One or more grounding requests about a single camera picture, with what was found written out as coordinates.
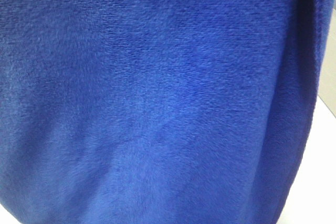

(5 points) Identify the blue microfibre towel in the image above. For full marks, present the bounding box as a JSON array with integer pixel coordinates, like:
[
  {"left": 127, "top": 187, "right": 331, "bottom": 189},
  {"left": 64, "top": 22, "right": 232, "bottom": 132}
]
[{"left": 1, "top": 0, "right": 334, "bottom": 223}]

